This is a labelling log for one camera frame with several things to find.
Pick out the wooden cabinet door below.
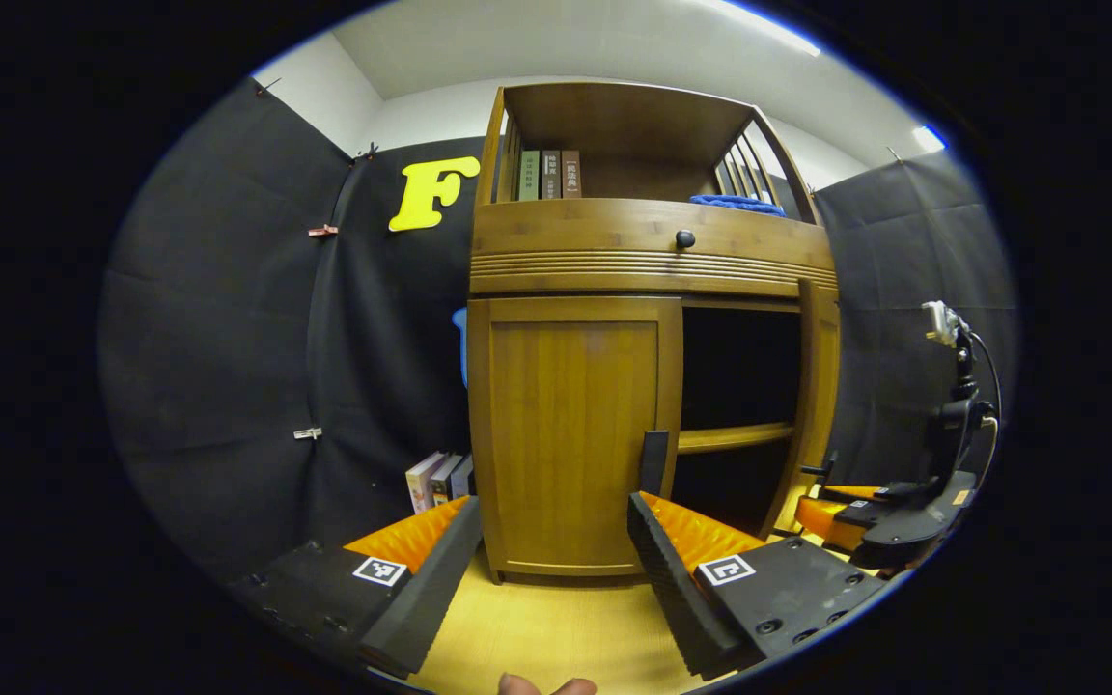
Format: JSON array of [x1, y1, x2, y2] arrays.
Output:
[[759, 280, 842, 538], [467, 296, 684, 580]]

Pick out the white book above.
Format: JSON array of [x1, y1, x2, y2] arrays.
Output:
[[405, 451, 448, 514]]

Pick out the wooden double-door shoe cabinet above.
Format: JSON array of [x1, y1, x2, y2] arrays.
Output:
[[467, 81, 842, 586]]

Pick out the dark grey book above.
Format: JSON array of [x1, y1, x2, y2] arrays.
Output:
[[429, 454, 463, 507]]

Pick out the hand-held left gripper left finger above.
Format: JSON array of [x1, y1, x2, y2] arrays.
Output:
[[228, 495, 485, 680]]

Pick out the black backdrop cloth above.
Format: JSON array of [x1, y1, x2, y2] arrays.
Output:
[[97, 79, 1018, 580]]

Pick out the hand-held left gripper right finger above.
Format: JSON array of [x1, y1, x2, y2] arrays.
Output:
[[627, 490, 890, 681]]

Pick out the blue cloth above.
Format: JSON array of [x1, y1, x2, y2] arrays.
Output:
[[689, 194, 787, 217]]

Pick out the wooden inner shelf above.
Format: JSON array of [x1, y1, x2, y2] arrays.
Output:
[[678, 422, 797, 456]]

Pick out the wooden ribbed drawer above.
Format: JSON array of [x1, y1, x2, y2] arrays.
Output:
[[470, 198, 839, 298]]

